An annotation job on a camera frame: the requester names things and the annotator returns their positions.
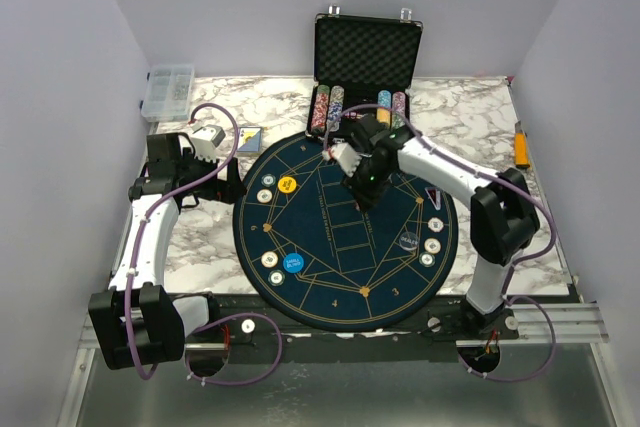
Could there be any green white chip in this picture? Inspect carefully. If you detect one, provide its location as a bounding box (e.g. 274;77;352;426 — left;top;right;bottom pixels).
268;270;285;286

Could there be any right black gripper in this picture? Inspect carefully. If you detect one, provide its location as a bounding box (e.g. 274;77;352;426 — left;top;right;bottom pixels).
341;157;395;211

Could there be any black aluminium chip case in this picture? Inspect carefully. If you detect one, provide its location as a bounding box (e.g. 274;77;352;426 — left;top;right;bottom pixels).
305;5;423;142

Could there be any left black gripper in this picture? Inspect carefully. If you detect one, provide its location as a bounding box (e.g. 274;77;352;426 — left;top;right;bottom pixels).
178;147;247;203

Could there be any yellow chip stack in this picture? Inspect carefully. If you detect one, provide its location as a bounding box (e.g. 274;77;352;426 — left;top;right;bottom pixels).
376;90;392;127

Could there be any orange utility knife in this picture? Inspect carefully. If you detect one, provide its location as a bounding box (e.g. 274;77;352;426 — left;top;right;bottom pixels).
513;121;530;170

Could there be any round blue poker mat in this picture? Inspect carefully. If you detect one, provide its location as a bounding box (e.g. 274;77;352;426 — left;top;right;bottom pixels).
233;133;459;332

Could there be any blue playing card box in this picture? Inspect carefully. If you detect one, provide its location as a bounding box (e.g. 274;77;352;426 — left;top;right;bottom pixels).
236;126;263;156

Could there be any blue grey chip stack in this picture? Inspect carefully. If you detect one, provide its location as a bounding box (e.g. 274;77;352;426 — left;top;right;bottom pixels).
327;85;344;132

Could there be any green poker chip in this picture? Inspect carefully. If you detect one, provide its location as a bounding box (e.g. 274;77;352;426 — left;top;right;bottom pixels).
419;252;435;267

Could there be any clear dealer button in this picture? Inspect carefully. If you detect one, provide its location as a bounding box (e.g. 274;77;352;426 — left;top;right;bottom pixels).
398;231;420;252

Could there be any red triangular card marker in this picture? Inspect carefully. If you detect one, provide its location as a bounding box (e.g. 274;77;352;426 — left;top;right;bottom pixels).
425;187;442;211

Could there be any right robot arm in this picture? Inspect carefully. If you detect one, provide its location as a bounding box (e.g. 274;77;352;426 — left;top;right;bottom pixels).
324;115;540;339

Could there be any yellow white poker chip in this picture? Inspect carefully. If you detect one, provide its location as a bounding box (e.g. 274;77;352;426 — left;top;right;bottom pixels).
424;238;441;255

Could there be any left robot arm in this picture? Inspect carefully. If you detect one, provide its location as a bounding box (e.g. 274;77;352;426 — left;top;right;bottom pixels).
88;125;246;374

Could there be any red white chip stack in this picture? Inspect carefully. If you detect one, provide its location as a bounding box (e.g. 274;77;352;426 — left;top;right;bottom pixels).
310;85;330;135

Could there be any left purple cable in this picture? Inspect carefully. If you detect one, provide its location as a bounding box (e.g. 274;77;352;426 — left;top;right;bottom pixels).
124;102;285;387

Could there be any red white poker chip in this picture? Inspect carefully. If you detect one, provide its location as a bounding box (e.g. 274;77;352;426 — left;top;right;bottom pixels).
427;217;445;232

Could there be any blue small blind button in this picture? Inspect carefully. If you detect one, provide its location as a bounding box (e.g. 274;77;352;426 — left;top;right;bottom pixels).
283;253;305;274

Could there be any yellow fifty poker chip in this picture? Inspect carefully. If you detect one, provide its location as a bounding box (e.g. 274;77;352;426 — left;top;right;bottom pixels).
256;189;273;204

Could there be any clear plastic organizer box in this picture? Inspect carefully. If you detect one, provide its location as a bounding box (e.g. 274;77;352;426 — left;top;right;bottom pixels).
141;64;195;123

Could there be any yellow big blind button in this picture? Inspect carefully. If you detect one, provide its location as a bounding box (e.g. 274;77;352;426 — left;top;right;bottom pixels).
277;176;297;194

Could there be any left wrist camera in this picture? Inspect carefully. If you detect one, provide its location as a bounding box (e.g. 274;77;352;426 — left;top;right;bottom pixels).
188;125;225;163

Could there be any black mounting base rail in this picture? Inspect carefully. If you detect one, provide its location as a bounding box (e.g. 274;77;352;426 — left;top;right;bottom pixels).
186;294;520;370

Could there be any pink green chip stack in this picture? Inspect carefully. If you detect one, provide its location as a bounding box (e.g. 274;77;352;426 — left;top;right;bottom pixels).
391;91;406;129

